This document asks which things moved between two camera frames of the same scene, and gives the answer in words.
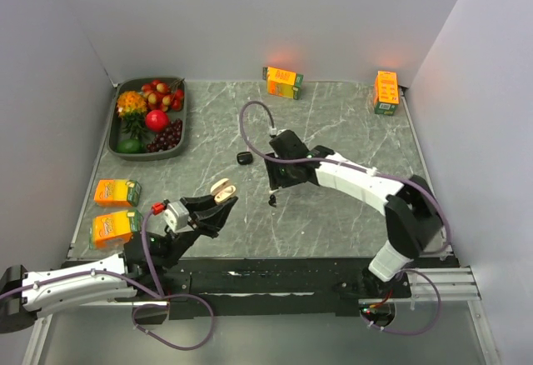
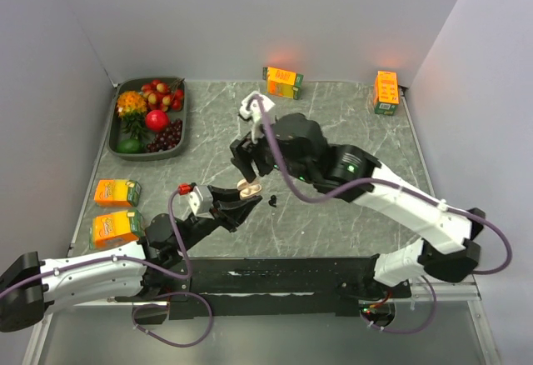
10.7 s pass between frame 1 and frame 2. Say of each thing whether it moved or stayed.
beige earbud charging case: moved
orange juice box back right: stayed
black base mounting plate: stayed
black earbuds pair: stayed
